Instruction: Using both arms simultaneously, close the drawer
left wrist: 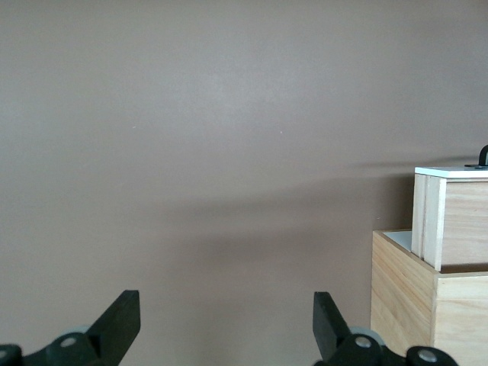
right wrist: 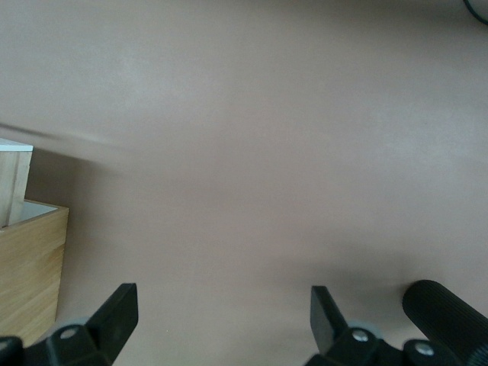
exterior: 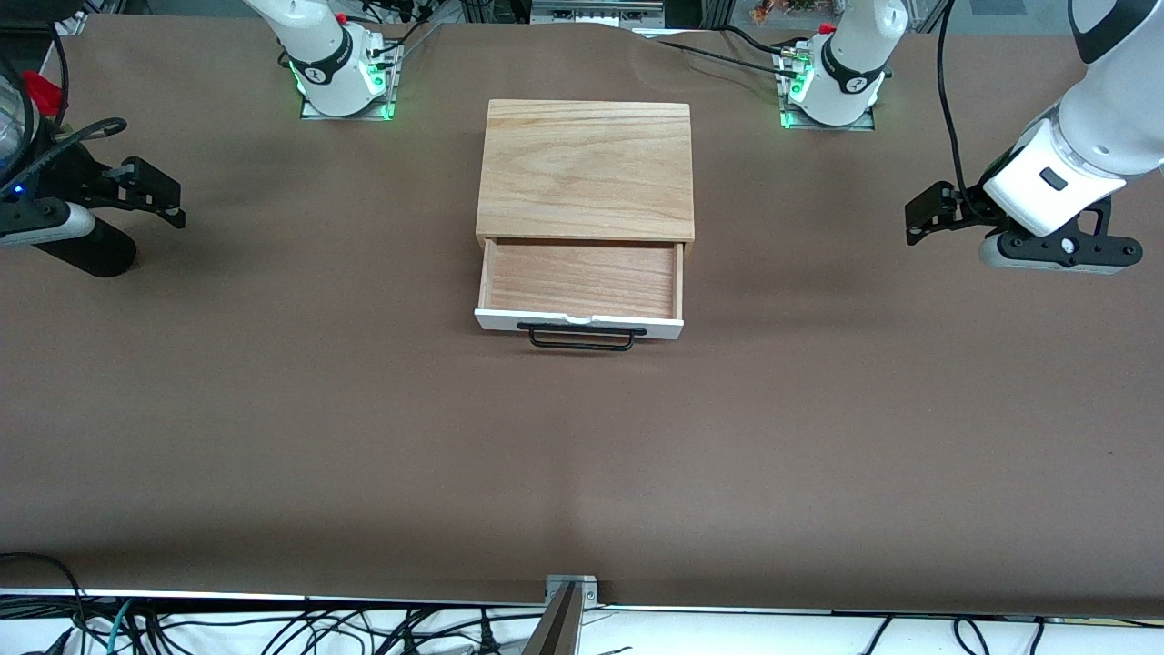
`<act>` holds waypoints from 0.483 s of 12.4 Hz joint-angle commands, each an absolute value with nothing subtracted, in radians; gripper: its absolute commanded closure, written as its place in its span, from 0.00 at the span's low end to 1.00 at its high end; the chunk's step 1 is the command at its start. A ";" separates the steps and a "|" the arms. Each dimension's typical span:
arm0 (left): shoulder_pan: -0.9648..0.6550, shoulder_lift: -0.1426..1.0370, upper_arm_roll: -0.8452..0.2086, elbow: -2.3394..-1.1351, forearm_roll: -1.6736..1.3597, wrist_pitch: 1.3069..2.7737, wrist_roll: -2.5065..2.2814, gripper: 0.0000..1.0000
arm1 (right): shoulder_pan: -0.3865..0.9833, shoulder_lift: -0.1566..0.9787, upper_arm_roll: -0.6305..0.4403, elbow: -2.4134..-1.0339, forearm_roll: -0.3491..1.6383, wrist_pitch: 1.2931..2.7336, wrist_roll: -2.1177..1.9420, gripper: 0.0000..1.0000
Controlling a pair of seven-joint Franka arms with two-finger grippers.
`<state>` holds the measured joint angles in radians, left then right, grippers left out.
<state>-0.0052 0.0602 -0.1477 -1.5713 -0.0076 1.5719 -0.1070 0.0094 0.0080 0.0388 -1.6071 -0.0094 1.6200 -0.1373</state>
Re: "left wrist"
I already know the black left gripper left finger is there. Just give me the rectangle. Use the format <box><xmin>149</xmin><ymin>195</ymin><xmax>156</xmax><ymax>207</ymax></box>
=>
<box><xmin>0</xmin><ymin>290</ymin><xmax>141</xmax><ymax>366</ymax></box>

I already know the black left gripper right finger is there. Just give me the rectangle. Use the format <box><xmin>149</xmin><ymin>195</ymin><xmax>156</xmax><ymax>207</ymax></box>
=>
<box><xmin>313</xmin><ymin>291</ymin><xmax>457</xmax><ymax>366</ymax></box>

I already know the wooden drawer with white front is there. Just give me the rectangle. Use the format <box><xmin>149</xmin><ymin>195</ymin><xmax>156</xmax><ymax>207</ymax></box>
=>
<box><xmin>411</xmin><ymin>166</ymin><xmax>488</xmax><ymax>272</ymax></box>

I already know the black metal drawer handle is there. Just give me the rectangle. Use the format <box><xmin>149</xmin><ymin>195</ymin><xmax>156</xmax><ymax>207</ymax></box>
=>
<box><xmin>464</xmin><ymin>144</ymin><xmax>488</xmax><ymax>169</ymax></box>

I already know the light wooden drawer cabinet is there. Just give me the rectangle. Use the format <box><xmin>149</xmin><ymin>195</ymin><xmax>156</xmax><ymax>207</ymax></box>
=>
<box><xmin>370</xmin><ymin>228</ymin><xmax>488</xmax><ymax>366</ymax></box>

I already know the brown table cover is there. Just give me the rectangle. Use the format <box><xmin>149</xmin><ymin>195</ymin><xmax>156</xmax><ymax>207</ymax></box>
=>
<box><xmin>0</xmin><ymin>0</ymin><xmax>488</xmax><ymax>366</ymax></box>

